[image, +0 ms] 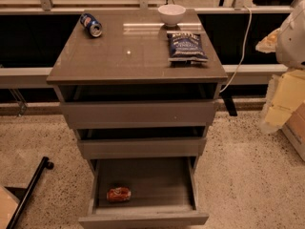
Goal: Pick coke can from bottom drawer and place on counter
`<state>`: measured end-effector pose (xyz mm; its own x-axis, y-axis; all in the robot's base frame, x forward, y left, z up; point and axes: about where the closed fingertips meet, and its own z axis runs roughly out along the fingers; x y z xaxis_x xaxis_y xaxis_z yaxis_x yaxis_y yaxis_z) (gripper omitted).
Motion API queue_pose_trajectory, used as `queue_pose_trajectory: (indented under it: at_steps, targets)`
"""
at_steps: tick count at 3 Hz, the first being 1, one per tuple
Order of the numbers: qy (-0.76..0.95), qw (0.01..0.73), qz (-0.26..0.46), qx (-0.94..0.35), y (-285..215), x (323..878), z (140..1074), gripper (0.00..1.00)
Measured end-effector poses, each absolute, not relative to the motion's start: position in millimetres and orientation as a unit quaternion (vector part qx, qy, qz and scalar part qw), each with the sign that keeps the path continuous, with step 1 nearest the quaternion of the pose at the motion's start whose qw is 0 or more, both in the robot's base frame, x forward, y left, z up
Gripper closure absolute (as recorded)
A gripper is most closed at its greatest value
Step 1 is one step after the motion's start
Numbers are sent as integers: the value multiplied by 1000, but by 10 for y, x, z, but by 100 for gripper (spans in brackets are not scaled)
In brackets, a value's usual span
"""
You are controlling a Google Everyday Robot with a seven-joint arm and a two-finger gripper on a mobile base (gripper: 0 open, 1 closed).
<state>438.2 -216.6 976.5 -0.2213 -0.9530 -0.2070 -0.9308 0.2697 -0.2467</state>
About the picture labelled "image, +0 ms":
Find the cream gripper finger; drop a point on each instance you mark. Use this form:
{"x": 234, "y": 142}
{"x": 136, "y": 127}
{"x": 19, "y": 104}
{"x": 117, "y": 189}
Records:
{"x": 268, "y": 43}

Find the red coke can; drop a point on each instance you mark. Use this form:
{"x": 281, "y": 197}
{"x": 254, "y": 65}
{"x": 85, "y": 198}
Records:
{"x": 119, "y": 194}

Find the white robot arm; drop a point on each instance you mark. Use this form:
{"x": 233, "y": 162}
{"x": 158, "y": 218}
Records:
{"x": 288, "y": 41}

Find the grey three-drawer cabinet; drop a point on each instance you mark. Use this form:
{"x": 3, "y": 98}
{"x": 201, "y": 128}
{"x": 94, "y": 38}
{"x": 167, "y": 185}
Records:
{"x": 133, "y": 49}

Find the blue pepsi can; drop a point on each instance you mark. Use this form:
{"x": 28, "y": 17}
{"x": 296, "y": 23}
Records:
{"x": 93, "y": 27}

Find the grey top drawer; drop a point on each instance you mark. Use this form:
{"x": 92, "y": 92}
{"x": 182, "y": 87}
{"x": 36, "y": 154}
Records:
{"x": 137, "y": 106}

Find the grey drawer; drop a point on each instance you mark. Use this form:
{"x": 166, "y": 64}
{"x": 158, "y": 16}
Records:
{"x": 142, "y": 142}
{"x": 163, "y": 194}
{"x": 137, "y": 106}

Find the grey bottom drawer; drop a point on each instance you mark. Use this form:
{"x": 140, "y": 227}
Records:
{"x": 163, "y": 194}

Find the grey middle drawer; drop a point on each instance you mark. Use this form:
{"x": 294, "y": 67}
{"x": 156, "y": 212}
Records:
{"x": 142, "y": 142}

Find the blue chip bag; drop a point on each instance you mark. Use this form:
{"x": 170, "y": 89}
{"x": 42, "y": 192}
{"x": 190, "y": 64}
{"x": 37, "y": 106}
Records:
{"x": 185, "y": 46}

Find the cardboard box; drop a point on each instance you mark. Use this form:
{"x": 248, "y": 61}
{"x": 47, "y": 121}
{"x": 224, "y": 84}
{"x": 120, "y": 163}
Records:
{"x": 294, "y": 130}

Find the white bowl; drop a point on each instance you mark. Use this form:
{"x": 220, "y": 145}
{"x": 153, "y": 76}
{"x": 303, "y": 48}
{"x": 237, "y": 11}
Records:
{"x": 171, "y": 14}

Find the black metal leg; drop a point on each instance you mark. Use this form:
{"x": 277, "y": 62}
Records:
{"x": 23, "y": 195}

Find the wooden board corner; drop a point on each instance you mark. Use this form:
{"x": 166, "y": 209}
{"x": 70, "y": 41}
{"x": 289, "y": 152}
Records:
{"x": 8, "y": 205}

